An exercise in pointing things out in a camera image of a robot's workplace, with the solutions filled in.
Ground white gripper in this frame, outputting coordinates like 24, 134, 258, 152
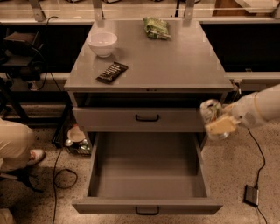
205, 93, 263, 135

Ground green white 7up can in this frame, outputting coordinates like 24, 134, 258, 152
199, 99, 228, 140

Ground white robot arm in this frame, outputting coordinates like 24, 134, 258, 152
205, 84, 280, 136

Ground open grey middle drawer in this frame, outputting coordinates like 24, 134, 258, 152
73, 132, 222, 215

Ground grey drawer cabinet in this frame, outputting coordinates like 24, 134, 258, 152
64, 19, 235, 134

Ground closed grey top drawer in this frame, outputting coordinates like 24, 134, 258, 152
73, 107, 205, 132

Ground black power adapter box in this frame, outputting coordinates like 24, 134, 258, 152
243, 185, 259, 207

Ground green chip bag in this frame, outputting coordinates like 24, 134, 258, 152
143, 17, 171, 39

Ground dark snack bar packet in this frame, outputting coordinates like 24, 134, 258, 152
96, 62, 128, 84

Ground white ceramic bowl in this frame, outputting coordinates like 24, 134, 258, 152
87, 32, 117, 58

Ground basket of dishes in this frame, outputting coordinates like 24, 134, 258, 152
65, 124, 91, 156

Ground white sneaker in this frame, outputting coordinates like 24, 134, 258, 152
27, 149, 46, 166

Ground black equipment on shelf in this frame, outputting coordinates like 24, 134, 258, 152
0, 28, 44, 81

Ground person leg beige trousers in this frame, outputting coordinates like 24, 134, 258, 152
0, 120, 35, 172

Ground black floor cable right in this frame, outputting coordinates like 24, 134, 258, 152
247, 128, 271, 224

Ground black floor cable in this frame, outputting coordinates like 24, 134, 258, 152
247, 128, 271, 224
51, 147, 79, 224

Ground black floor cable left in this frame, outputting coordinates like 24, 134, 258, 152
51, 147, 79, 224

